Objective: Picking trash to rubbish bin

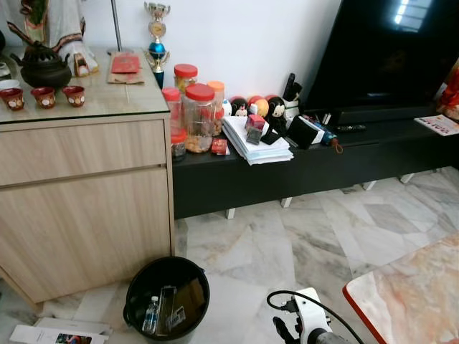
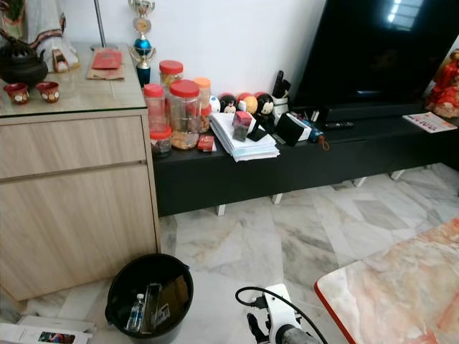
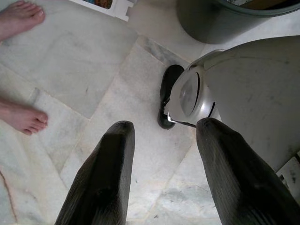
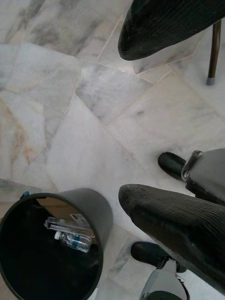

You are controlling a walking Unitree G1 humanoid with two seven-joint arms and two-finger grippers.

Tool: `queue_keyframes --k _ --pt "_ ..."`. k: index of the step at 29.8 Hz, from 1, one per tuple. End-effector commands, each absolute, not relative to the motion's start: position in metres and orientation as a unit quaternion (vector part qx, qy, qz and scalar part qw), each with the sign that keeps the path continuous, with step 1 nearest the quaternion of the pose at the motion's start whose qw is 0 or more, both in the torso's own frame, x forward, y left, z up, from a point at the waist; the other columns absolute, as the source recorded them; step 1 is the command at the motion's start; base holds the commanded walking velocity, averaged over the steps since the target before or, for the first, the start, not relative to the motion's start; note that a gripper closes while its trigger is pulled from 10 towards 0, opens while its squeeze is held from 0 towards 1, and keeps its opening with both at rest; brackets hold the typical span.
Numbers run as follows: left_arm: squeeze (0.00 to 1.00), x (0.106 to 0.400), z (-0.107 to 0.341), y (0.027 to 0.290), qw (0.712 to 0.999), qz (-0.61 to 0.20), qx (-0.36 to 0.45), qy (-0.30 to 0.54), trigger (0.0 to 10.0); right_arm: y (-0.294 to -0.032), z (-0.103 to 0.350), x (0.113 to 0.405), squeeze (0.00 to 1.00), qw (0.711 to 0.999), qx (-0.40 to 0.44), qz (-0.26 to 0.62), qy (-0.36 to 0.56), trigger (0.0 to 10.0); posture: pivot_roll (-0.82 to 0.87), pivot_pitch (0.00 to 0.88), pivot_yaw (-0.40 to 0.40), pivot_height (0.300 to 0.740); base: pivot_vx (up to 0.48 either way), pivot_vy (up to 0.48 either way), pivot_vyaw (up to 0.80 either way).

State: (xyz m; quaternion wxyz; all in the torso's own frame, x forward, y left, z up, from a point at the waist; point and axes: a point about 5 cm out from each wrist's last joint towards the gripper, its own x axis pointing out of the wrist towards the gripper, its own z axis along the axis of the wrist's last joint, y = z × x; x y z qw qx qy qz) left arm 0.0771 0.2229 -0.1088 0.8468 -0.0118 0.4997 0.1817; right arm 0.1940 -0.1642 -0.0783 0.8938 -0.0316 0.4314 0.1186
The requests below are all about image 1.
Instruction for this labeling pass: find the thin metal pole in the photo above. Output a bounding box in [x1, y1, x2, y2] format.
[108, 0, 127, 55]

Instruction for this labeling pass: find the gold blue trophy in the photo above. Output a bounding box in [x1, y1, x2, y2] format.
[143, 1, 174, 89]

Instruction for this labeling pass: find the short red lid jar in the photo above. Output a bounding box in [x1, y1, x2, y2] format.
[170, 128, 189, 161]

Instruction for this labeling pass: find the white red printed magazine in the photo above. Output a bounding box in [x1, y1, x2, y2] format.
[414, 114, 459, 138]

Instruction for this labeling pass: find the black white box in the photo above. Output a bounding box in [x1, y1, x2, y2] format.
[286, 115, 326, 151]

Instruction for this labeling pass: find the large red lid snack jar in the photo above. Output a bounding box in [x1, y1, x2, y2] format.
[182, 83, 217, 154]

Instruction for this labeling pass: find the black cast iron pot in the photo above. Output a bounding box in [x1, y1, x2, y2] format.
[10, 41, 73, 91]

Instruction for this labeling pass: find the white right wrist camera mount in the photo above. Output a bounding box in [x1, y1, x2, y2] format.
[293, 287, 333, 344]

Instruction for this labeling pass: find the small red box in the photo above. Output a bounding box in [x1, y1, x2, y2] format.
[209, 138, 230, 156]

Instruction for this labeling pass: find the white robed statue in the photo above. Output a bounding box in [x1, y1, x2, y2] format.
[3, 0, 102, 79]

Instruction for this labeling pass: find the round orange headed doll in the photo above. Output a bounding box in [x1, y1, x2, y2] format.
[247, 95, 270, 120]

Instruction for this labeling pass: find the white cup with remotes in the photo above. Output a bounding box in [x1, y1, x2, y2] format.
[281, 72, 304, 123]

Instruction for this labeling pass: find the round black haired doll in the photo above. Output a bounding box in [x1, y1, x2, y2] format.
[229, 96, 249, 118]

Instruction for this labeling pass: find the black TV console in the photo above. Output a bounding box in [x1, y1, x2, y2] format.
[172, 117, 459, 220]

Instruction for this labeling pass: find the white printed floor booklet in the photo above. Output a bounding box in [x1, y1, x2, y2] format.
[9, 318, 110, 344]

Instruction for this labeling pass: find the orange lid snack jar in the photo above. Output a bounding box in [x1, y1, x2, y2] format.
[207, 80, 227, 138]

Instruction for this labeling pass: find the blue item with brown strap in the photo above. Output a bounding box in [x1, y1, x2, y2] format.
[315, 118, 344, 154]

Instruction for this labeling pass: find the small dark cube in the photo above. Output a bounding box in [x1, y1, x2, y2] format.
[243, 114, 267, 146]

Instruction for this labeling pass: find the red dressed figurine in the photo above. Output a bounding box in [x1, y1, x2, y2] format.
[437, 63, 459, 120]

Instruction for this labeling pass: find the small black stand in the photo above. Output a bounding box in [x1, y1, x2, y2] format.
[259, 127, 283, 147]

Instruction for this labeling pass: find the clear plastic water bottle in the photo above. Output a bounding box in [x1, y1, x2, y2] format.
[142, 295, 161, 335]

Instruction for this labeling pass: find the small red tea cup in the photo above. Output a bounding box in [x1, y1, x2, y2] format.
[30, 86, 57, 110]
[0, 87, 25, 113]
[62, 85, 87, 109]

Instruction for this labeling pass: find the stack of white papers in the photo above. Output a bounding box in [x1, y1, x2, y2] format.
[220, 114, 295, 166]

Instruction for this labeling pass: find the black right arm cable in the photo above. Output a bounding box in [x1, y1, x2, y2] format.
[266, 290, 364, 344]

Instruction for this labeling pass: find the light wood cabinet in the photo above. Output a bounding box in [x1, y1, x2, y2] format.
[0, 87, 177, 306]

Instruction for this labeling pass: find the slim red lid jar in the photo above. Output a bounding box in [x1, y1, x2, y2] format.
[161, 87, 182, 134]

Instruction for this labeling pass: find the black mouse figure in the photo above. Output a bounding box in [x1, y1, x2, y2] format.
[265, 95, 287, 138]

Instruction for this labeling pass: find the black round rubbish bin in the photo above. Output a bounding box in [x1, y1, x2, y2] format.
[123, 256, 212, 342]

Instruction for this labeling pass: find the black flat screen TV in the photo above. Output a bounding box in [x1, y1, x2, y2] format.
[304, 0, 459, 127]

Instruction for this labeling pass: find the red packet on brown envelope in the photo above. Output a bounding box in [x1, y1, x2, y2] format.
[107, 51, 146, 86]

